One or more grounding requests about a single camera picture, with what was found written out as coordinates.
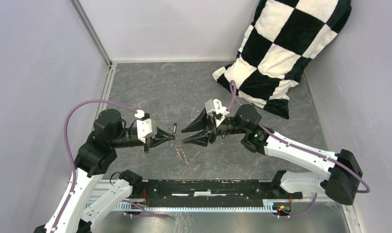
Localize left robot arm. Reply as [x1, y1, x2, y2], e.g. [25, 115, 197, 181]
[34, 109, 175, 233]

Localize aluminium corner post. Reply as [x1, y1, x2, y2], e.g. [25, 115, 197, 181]
[70, 0, 113, 67]

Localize aluminium frame rail front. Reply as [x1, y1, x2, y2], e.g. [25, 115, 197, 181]
[63, 179, 356, 202]

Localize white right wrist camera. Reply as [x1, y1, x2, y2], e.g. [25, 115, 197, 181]
[205, 99, 230, 126]

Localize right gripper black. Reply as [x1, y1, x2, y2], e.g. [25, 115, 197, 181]
[181, 108, 248, 148]

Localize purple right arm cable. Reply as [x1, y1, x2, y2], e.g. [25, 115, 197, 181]
[228, 80, 371, 218]

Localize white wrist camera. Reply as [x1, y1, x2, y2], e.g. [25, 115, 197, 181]
[205, 99, 230, 126]
[135, 110, 157, 143]

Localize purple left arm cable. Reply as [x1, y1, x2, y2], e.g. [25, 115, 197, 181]
[50, 99, 171, 231]

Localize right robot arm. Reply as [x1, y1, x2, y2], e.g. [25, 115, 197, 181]
[181, 100, 363, 205]

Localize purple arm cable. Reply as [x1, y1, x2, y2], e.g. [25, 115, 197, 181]
[228, 80, 371, 218]
[50, 99, 171, 231]

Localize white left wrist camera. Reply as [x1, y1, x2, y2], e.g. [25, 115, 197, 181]
[135, 110, 157, 143]

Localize white slotted cable duct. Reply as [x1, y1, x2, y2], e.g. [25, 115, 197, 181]
[114, 200, 277, 213]

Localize metal disc with key rings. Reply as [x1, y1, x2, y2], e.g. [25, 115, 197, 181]
[175, 144, 189, 165]

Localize black and white checkered pillow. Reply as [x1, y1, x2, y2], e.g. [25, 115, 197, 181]
[212, 0, 352, 119]

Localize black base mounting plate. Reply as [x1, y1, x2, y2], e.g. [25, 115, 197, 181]
[129, 180, 303, 208]

